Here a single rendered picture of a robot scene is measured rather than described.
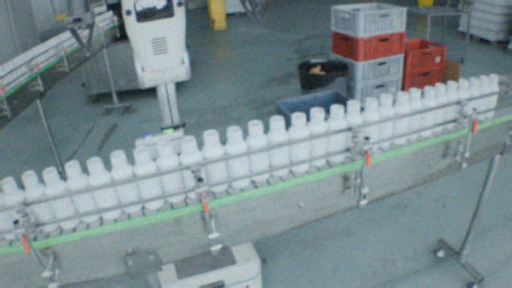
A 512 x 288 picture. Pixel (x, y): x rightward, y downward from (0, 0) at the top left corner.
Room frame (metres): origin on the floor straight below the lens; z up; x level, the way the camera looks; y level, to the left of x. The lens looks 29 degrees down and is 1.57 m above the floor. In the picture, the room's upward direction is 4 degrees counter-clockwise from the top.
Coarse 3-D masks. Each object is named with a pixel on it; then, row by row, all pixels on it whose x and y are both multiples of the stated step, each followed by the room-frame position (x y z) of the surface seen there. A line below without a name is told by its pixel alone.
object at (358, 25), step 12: (336, 12) 3.19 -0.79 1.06; (348, 12) 3.04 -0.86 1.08; (360, 12) 2.91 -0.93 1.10; (372, 12) 2.97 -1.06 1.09; (384, 12) 3.04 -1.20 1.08; (396, 12) 3.11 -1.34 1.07; (336, 24) 3.20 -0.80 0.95; (348, 24) 3.04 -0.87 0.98; (360, 24) 2.91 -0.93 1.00; (372, 24) 2.98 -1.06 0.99; (384, 24) 3.04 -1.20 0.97; (396, 24) 3.10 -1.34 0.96; (360, 36) 2.91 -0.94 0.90
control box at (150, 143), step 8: (152, 136) 0.90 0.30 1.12; (160, 136) 0.88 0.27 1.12; (168, 136) 0.88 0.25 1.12; (176, 136) 0.89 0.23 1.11; (136, 144) 0.86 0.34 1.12; (144, 144) 0.86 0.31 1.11; (152, 144) 0.87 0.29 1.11; (176, 144) 0.88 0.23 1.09; (152, 152) 0.86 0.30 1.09; (176, 152) 0.87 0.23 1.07
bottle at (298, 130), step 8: (296, 120) 0.84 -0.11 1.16; (304, 120) 0.84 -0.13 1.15; (296, 128) 0.84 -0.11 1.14; (304, 128) 0.84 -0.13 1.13; (296, 136) 0.83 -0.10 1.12; (304, 136) 0.83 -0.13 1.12; (296, 144) 0.83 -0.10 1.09; (304, 144) 0.83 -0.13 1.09; (296, 152) 0.83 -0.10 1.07; (304, 152) 0.83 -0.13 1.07; (296, 160) 0.83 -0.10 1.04; (296, 168) 0.83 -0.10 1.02; (304, 168) 0.83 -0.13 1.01
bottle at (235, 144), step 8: (232, 128) 0.82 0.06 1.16; (240, 128) 0.81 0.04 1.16; (232, 136) 0.79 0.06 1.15; (240, 136) 0.79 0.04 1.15; (232, 144) 0.78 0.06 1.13; (240, 144) 0.79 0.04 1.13; (232, 152) 0.77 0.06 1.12; (240, 152) 0.78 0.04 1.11; (232, 160) 0.78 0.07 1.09; (240, 160) 0.78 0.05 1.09; (248, 160) 0.80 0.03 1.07; (232, 168) 0.78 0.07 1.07; (240, 168) 0.78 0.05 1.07; (248, 168) 0.79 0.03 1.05; (232, 176) 0.78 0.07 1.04; (232, 184) 0.78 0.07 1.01; (240, 184) 0.77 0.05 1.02; (248, 184) 0.79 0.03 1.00
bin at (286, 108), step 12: (312, 96) 1.53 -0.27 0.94; (324, 96) 1.55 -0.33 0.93; (336, 96) 1.56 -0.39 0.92; (276, 108) 1.47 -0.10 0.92; (288, 108) 1.49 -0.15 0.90; (300, 108) 1.51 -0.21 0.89; (312, 108) 1.53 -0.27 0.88; (324, 108) 1.55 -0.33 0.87; (360, 108) 1.36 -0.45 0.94; (288, 120) 1.35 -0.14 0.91
